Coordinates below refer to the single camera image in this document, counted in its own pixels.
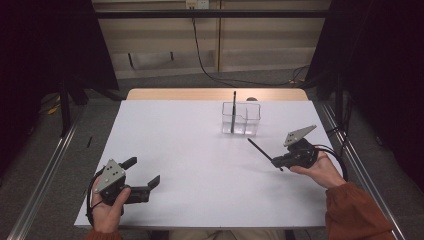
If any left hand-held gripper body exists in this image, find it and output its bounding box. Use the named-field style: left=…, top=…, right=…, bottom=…
left=94, top=158, right=151, bottom=206

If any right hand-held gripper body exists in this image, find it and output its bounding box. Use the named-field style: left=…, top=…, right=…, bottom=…
left=283, top=124, right=319, bottom=169

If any thin black makeup brush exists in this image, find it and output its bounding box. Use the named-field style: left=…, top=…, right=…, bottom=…
left=230, top=90, right=238, bottom=134
left=247, top=138, right=284, bottom=172

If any clear plastic organizer box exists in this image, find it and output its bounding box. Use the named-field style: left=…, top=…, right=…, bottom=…
left=221, top=101, right=262, bottom=137

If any person's right hand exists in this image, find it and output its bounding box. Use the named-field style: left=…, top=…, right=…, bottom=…
left=289, top=151, right=348, bottom=190

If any person's left hand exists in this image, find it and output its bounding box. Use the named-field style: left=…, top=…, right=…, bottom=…
left=90, top=187, right=133, bottom=234

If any white table sheet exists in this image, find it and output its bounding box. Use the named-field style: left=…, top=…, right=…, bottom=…
left=73, top=99, right=368, bottom=231

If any black metal stand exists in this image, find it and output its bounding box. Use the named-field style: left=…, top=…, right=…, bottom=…
left=59, top=78, right=72, bottom=138
left=334, top=73, right=345, bottom=128

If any black curtain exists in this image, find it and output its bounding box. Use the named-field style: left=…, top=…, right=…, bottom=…
left=0, top=0, right=120, bottom=181
left=304, top=0, right=424, bottom=191

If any left hand-held gripper black cable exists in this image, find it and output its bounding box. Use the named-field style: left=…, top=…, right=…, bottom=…
left=85, top=169, right=108, bottom=228

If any hand-held gripper black cable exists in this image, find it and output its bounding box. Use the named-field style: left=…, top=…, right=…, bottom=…
left=85, top=169, right=108, bottom=228
left=313, top=144, right=350, bottom=183

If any right hand-held gripper black cable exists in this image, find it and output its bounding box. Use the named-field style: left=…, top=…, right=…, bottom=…
left=313, top=144, right=350, bottom=183

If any aluminium floor rail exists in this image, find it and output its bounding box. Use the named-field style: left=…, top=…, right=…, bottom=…
left=6, top=106, right=84, bottom=240
left=319, top=101, right=406, bottom=240

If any black floor cable bundle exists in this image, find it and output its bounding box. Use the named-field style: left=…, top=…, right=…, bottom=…
left=289, top=64, right=311, bottom=86

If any black wall cable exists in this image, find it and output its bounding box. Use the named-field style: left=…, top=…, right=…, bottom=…
left=190, top=7, right=295, bottom=88

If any black horizontal frame bar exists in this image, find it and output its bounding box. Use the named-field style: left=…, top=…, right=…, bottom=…
left=94, top=9, right=331, bottom=19

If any white wall outlet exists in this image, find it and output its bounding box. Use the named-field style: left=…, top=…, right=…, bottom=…
left=185, top=0, right=210, bottom=10

